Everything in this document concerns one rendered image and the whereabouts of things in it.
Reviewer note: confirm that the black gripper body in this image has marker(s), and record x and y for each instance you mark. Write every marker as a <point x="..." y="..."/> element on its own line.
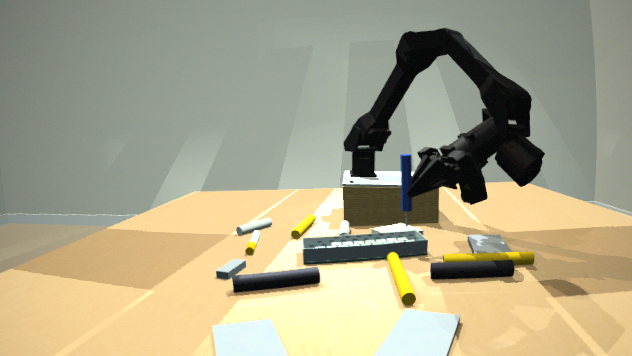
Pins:
<point x="461" y="158"/>

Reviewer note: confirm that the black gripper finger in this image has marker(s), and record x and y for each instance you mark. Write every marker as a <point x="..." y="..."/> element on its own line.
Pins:
<point x="420" y="168"/>
<point x="436" y="175"/>

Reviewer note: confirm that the dark grey cylinder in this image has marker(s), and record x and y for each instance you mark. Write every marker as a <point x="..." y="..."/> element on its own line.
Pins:
<point x="469" y="270"/>
<point x="276" y="279"/>

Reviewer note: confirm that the blue stylus with grey tip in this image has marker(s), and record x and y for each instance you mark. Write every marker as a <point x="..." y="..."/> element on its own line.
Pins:
<point x="406" y="183"/>

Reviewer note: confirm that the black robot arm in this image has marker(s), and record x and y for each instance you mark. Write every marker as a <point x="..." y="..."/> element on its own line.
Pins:
<point x="503" y="98"/>

